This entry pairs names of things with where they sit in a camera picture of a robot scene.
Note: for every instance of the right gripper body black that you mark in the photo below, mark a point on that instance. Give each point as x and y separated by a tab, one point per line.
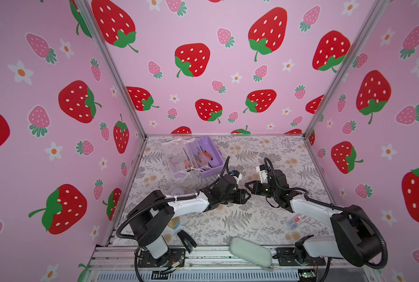
264	189

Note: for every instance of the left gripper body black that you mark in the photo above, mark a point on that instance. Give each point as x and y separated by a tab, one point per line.
237	197

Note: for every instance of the purple plastic tool box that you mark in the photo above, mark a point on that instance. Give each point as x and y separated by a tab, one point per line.
188	149

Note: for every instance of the orange handled long-nose pliers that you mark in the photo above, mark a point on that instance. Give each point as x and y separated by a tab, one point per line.
204	159

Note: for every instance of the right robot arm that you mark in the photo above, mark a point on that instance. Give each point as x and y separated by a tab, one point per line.
355	237

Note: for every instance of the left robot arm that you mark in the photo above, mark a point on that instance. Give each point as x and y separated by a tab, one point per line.
147	221

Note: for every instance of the small clear screw bag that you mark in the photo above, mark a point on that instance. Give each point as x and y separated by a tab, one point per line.
296	221

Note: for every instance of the rectangular gold fish tin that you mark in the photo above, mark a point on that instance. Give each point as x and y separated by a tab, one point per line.
174	222

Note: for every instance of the small black clip device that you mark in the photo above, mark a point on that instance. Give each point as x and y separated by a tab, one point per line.
188	242

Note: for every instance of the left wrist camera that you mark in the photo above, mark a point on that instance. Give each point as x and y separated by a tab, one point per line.
236	175

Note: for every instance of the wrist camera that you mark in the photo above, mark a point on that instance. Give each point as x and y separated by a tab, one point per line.
236	175
262	170

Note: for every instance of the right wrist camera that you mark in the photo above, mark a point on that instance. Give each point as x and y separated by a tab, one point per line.
262	170

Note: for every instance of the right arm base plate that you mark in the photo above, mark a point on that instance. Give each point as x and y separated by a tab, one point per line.
289	256

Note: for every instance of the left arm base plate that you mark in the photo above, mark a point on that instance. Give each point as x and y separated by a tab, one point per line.
172	256

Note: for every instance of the aluminium front rail frame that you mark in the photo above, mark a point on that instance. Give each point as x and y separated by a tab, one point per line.
217	264

